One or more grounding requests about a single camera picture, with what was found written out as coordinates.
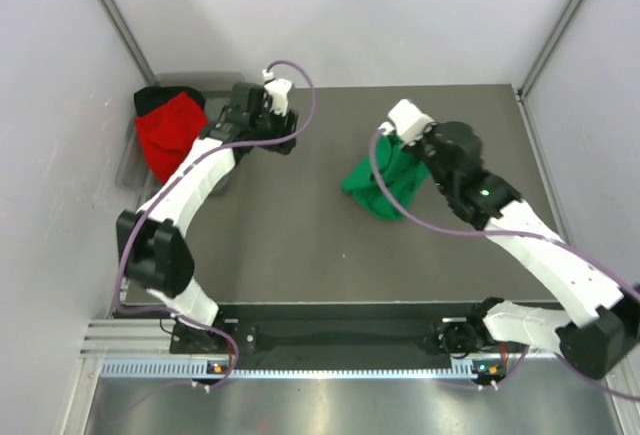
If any green t-shirt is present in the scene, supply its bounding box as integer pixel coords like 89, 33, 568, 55
341, 135, 430, 221

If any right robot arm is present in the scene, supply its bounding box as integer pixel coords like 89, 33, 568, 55
400, 121, 639, 380

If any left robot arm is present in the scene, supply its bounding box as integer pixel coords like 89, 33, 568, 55
116, 78, 298, 354

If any red t-shirt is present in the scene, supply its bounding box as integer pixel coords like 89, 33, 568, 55
134, 92, 208, 184

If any black t-shirt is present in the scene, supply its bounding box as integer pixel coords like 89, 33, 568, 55
133, 86, 206, 117

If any grey plastic bin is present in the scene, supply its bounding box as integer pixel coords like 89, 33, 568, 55
115, 71, 245, 198

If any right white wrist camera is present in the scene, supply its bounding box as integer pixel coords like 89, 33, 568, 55
379, 99, 437, 145

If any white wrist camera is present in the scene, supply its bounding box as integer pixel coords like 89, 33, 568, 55
379, 99, 437, 145
262, 68, 293, 116

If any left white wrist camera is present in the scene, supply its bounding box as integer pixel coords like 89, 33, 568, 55
262, 68, 293, 116

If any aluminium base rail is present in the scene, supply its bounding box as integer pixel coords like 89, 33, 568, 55
80, 319, 174, 357

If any left aluminium frame post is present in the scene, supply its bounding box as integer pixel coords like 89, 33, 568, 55
98, 0, 157, 85

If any aluminium frame post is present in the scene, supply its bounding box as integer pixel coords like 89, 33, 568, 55
516, 0, 586, 101
98, 0, 157, 85

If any right aluminium frame post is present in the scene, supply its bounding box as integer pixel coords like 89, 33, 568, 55
516, 0, 586, 101

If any slotted grey cable duct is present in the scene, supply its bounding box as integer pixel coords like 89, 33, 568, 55
100, 358, 504, 380

